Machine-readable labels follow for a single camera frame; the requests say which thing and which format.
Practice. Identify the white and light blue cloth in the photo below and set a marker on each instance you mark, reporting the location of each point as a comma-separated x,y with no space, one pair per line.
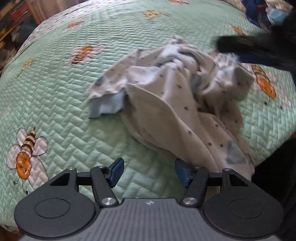
277,11

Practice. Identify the wooden bookshelf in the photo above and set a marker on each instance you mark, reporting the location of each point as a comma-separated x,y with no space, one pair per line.
11,16

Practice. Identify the green quilted bee bedspread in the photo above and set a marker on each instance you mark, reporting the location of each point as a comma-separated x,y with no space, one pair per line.
57,104

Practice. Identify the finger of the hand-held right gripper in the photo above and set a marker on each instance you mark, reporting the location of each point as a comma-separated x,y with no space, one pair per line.
242,45
261,60

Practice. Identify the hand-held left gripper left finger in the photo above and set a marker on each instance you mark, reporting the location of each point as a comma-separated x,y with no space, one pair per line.
116,171

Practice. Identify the white printed long-sleeve shirt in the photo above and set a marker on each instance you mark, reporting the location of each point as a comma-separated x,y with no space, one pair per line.
161,104

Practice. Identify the blue garment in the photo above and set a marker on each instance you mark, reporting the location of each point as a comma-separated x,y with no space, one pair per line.
254,11

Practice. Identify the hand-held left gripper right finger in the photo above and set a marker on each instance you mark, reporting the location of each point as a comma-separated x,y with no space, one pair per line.
182,172

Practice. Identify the pink curtain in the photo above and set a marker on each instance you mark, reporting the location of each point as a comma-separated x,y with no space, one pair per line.
57,10

